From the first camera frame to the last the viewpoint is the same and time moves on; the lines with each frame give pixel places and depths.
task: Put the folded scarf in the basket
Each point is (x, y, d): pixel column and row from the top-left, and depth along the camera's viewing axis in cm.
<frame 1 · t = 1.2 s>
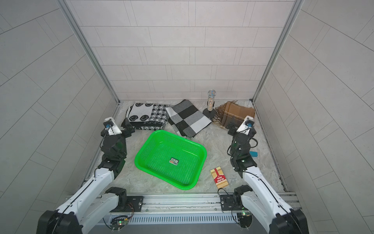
left hand: (121, 118, 76), fingers open
right hand: (239, 117, 76), fingers open
green plastic basket: (154, 155, 90), on the table
black white smiley scarf: (147, 116, 104), point 4 cm above the table
grey black checkered scarf: (186, 119, 105), point 2 cm above the table
brown plaid fringed scarf: (227, 110, 110), point 2 cm above the table
red playing card box: (219, 178, 80), on the table
small label sticker in basket: (174, 161, 87), on the table

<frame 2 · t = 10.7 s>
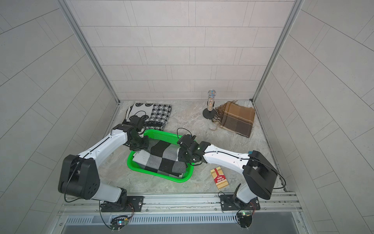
left hand: (149, 144, 87), fingers closed
right hand: (179, 158, 80), fingers closed
grey black checkered scarf: (161, 156, 82), point 7 cm above the table
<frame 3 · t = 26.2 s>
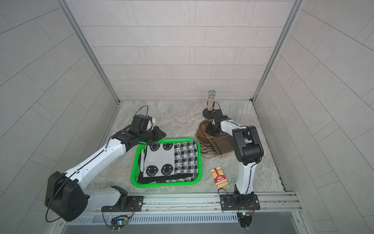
left hand: (169, 133, 79), fingers closed
right hand: (206, 129, 100), fingers open
black white smiley scarf: (168, 162, 79), point 8 cm above the table
brown plaid fringed scarf: (211, 146, 91), point 3 cm above the table
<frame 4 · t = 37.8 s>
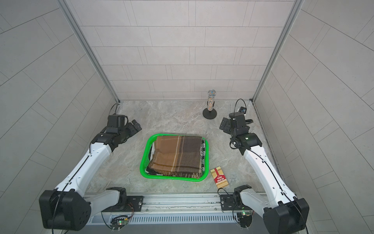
left hand: (137, 126, 83), fingers open
right hand: (229, 121, 78), fingers open
brown plaid fringed scarf: (177, 155, 79), point 10 cm above the table
